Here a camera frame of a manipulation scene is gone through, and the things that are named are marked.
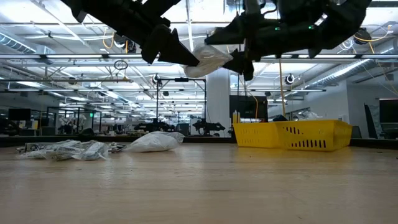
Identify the dark leaning panel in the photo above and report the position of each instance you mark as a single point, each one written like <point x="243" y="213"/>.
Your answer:
<point x="370" y="121"/>

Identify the clear bag of white cotton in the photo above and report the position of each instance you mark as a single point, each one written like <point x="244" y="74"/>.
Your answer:
<point x="208" y="60"/>
<point x="155" y="141"/>

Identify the yellow bottle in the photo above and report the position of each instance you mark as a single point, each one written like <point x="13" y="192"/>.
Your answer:
<point x="238" y="117"/>
<point x="234" y="116"/>

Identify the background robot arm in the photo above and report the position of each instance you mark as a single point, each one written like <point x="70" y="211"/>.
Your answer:
<point x="154" y="126"/>
<point x="208" y="126"/>

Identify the black workstation frame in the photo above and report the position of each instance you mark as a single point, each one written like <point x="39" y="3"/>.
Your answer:
<point x="77" y="108"/>

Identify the toothbrush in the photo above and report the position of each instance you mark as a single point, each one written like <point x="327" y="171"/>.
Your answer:
<point x="300" y="117"/>
<point x="315" y="116"/>

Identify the black wall monitor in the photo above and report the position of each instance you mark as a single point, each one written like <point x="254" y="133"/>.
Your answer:
<point x="248" y="107"/>

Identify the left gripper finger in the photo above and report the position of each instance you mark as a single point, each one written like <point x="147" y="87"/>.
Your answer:
<point x="155" y="43"/>
<point x="177" y="53"/>

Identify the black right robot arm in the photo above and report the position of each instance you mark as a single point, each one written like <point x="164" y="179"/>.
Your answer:
<point x="342" y="18"/>

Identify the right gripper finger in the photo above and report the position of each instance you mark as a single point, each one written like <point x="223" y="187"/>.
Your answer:
<point x="233" y="32"/>
<point x="242" y="63"/>

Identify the white pillar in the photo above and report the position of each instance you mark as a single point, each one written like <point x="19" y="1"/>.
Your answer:
<point x="218" y="99"/>

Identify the grey chair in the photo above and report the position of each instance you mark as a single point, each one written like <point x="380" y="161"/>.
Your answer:
<point x="356" y="132"/>

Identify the dark blue razor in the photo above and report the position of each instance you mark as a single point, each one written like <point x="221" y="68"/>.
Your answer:
<point x="280" y="118"/>

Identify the silver nail clipper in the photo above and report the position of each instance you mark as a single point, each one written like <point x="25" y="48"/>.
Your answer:
<point x="31" y="146"/>
<point x="23" y="150"/>

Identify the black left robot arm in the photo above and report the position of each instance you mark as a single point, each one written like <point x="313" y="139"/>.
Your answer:
<point x="118" y="15"/>

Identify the silver ventilation duct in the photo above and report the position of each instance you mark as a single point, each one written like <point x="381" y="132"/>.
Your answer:
<point x="342" y="73"/>
<point x="18" y="45"/>

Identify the yellow plastic basket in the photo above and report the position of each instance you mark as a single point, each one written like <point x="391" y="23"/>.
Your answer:
<point x="311" y="133"/>
<point x="255" y="135"/>
<point x="349" y="135"/>

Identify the long ceiling light strip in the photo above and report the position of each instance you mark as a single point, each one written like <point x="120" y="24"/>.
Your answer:
<point x="77" y="56"/>

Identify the black background station frame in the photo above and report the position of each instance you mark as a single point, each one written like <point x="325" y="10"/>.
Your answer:
<point x="182" y="80"/>

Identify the clear plastic packet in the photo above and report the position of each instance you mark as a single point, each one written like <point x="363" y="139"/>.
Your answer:
<point x="62" y="151"/>
<point x="34" y="154"/>
<point x="91" y="151"/>
<point x="116" y="147"/>

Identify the black desk monitor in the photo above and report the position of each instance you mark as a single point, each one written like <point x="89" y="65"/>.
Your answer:
<point x="19" y="114"/>
<point x="388" y="110"/>

